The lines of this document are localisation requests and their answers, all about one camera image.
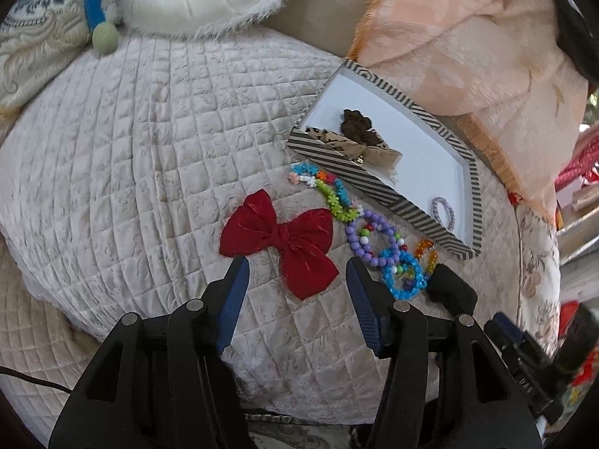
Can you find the brown scrunchie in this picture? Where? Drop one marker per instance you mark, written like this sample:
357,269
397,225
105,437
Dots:
358,128

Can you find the beige bow with bell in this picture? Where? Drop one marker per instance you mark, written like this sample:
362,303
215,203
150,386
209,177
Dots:
374,154

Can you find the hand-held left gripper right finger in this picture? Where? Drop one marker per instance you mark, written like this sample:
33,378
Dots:
367,304

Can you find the beige headboard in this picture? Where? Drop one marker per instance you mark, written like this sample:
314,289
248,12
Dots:
323,14

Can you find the black fabric bow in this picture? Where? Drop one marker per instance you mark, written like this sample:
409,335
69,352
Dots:
451,290

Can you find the white quilted bedspread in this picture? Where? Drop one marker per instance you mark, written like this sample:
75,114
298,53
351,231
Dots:
140,149

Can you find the green and blue plush toy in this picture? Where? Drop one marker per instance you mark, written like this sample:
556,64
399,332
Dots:
96,0

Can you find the floral embroidered pillow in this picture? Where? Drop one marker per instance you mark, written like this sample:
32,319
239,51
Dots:
37,32

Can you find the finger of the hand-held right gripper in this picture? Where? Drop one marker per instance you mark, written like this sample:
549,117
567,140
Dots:
505,332

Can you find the peach fringed blanket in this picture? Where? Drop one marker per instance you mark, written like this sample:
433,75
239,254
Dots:
468,32

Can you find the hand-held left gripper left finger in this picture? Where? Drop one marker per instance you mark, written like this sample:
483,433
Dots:
234,299

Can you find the red patterned cloth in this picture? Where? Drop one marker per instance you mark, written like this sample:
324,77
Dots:
580,163

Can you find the black curved bar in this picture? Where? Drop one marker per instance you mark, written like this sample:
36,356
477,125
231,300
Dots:
573,18

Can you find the striped cardboard tray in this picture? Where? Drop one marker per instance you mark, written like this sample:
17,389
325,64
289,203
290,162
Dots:
421,159

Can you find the red fabric bow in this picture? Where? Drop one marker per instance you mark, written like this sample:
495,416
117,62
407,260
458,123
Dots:
299,238

